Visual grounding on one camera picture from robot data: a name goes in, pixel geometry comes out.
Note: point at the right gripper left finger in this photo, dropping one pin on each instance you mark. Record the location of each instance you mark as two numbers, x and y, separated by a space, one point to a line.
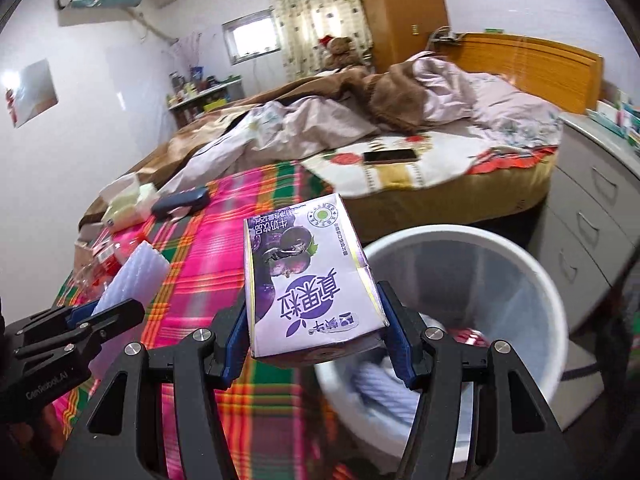
121 432

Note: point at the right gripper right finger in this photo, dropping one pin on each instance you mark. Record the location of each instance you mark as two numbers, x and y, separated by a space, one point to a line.
514 434

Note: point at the purple milk carton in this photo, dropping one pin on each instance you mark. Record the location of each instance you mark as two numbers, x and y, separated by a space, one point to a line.
309 293

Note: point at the white trash bin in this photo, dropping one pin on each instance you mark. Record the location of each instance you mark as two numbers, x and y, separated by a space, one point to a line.
457 277

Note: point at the clear plastic bottle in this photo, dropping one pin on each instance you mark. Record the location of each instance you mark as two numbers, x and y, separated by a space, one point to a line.
95 267

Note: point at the pink plaid blanket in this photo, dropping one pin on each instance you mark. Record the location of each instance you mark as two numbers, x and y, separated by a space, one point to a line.
277 422

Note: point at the tissue pack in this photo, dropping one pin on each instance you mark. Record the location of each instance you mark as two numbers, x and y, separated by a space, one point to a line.
128 202

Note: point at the grey drawer cabinet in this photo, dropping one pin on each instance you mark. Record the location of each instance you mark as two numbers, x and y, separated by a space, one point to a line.
589 226

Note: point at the dark blue glasses case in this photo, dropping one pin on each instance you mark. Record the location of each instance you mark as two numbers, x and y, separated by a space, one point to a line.
187 202

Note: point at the floral bed sheet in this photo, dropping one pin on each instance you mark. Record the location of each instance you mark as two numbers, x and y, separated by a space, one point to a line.
457 179

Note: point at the black smartphone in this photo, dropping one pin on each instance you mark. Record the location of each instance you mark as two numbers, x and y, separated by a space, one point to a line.
389 156

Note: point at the white shelf with items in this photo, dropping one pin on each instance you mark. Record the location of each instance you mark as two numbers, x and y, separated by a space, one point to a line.
192 102

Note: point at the pale pink duvet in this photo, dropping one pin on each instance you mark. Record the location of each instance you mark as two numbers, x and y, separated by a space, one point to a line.
473 114

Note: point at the items on cabinet top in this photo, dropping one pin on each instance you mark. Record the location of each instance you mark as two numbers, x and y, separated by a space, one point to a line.
620 116

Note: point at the brown blanket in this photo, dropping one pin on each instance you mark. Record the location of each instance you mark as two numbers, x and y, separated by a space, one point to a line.
394 97

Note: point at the wooden bed headboard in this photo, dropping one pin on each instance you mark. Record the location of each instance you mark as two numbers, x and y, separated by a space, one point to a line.
567 76

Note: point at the window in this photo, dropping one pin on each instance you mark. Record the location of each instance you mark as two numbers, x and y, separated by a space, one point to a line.
251 36

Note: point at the teddy bear with hat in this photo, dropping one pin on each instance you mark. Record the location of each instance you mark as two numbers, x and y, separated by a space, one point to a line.
339 53

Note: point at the wooden wardrobe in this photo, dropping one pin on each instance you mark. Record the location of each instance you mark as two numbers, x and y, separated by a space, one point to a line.
400 28

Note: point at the patterned curtain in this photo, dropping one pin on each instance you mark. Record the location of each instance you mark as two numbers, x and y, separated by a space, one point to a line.
301 24

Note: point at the wall picture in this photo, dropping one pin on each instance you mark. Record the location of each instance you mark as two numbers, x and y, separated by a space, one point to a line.
28 92

